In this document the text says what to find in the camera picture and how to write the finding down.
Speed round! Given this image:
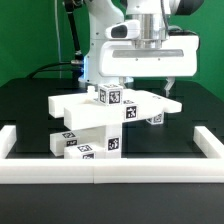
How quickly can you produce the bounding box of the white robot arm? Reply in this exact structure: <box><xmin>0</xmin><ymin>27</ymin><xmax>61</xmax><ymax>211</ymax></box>
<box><xmin>83</xmin><ymin>0</ymin><xmax>204</xmax><ymax>91</ymax></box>

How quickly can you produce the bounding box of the black camera stand pole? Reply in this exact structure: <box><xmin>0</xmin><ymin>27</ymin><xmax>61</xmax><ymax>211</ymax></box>
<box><xmin>63</xmin><ymin>0</ymin><xmax>83</xmax><ymax>64</ymax></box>

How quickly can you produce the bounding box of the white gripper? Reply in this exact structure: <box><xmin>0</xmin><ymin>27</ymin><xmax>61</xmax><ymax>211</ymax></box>
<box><xmin>99</xmin><ymin>19</ymin><xmax>199</xmax><ymax>97</ymax></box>

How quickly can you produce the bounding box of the grey hose cable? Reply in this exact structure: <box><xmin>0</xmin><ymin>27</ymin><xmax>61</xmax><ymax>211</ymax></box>
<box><xmin>159</xmin><ymin>0</ymin><xmax>200</xmax><ymax>38</ymax></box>

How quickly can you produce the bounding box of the white chair seat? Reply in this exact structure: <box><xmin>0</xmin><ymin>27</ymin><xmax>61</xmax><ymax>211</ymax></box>
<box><xmin>76</xmin><ymin>124</ymin><xmax>122</xmax><ymax>159</ymax></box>

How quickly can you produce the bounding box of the black cable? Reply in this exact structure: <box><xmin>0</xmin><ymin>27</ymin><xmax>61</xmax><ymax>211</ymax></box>
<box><xmin>26</xmin><ymin>61</ymin><xmax>84</xmax><ymax>80</ymax></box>

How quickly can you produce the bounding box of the white tagged cube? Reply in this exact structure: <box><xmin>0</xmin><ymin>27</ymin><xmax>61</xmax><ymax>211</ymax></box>
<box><xmin>98</xmin><ymin>84</ymin><xmax>123</xmax><ymax>106</ymax></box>
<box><xmin>147</xmin><ymin>114</ymin><xmax>164</xmax><ymax>125</ymax></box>

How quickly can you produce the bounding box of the white U-shaped fence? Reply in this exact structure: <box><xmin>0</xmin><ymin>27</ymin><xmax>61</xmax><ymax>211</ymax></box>
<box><xmin>0</xmin><ymin>125</ymin><xmax>224</xmax><ymax>184</ymax></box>

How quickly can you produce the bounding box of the white chair back frame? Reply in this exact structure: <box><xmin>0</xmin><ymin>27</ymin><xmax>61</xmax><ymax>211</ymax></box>
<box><xmin>48</xmin><ymin>89</ymin><xmax>182</xmax><ymax>130</ymax></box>

